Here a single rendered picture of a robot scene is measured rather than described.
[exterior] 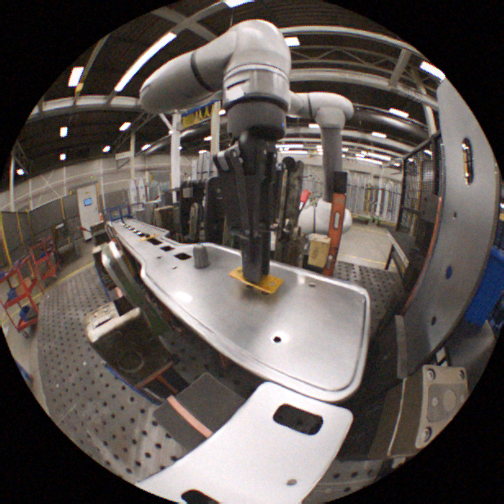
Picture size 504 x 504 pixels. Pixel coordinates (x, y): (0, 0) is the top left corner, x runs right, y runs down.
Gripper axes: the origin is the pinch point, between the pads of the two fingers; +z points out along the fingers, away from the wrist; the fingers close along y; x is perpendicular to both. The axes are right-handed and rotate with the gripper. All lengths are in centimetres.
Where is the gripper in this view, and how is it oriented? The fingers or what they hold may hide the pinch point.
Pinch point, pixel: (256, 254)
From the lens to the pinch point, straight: 23.7
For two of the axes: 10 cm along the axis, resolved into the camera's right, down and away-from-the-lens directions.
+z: 0.0, 9.1, 4.0
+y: -5.7, 3.3, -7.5
